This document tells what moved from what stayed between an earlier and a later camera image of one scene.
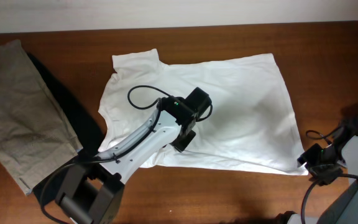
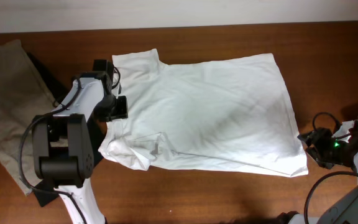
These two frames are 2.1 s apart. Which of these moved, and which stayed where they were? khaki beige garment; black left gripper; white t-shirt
Moved: black left gripper
Stayed: white t-shirt; khaki beige garment
